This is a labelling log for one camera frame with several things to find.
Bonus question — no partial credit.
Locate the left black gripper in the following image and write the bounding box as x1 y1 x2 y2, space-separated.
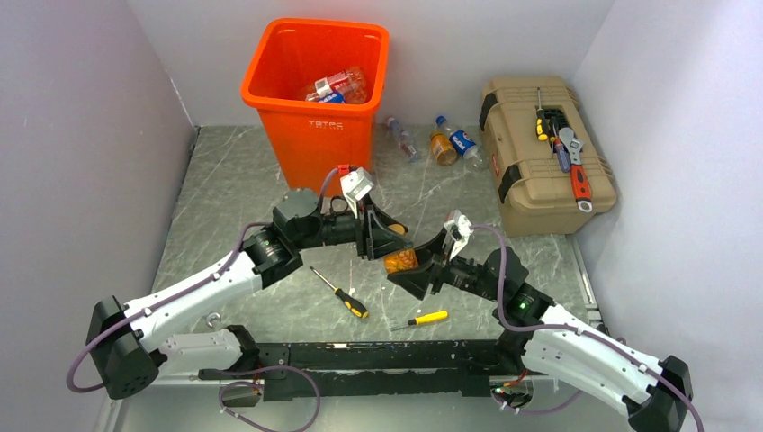
294 193 413 261

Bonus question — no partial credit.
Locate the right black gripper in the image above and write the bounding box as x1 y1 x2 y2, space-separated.
388 227 503 302

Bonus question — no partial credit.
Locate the small orange juice bottle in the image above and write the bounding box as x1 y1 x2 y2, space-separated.
383 248 419 275

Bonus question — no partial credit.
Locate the orange bottle blue cap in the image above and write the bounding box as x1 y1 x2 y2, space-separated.
429 122 459 167

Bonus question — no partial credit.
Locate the crushed clear bottle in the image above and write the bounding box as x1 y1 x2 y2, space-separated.
385 117 421 163

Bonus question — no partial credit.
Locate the red label water bottle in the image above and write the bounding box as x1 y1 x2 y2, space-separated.
301 67 368 104

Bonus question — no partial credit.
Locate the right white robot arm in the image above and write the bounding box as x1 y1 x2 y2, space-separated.
387 229 705 431

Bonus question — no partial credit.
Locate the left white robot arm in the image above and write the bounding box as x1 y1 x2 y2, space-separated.
85 189 412 400

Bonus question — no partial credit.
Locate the orange plastic bin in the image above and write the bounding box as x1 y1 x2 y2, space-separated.
240 18 390 191

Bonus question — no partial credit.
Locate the small yellow screwdriver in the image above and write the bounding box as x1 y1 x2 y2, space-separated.
390 310 449 331

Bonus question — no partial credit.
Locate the black yellow screwdriver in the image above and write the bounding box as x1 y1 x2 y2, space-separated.
310 266 369 319

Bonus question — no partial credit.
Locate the Pepsi bottle near toolbox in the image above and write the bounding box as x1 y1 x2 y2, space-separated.
449 130 487 170

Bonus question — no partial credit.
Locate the tan plastic toolbox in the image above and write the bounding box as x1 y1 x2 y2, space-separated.
479 76 617 237

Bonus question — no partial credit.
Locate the blue red screwdriver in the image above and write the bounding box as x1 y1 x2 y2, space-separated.
549 116 571 174

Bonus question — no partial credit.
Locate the orange adjustable wrench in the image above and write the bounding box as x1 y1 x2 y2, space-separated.
559 127 593 213

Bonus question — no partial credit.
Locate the yellow screwdriver on toolbox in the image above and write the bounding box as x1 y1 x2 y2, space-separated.
535 87 549 141

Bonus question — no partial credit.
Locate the small silver wrench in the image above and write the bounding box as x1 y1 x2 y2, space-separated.
204 311 221 331

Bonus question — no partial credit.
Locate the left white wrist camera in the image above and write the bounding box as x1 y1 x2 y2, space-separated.
340 167 376 219

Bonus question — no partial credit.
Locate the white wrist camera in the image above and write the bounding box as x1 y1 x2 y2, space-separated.
340 167 376 219
444 210 473 261

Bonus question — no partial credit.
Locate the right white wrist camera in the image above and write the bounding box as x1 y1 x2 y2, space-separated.
444 210 473 261

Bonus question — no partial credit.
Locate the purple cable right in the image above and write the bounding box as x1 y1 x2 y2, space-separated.
471 223 707 432

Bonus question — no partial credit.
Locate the purple cable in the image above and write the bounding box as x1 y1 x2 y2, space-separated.
65 221 323 432
471 223 707 432

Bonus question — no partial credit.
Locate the black base frame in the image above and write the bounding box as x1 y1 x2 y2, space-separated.
192 339 528 401

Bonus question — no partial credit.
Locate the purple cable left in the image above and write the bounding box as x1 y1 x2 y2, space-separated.
65 221 323 432

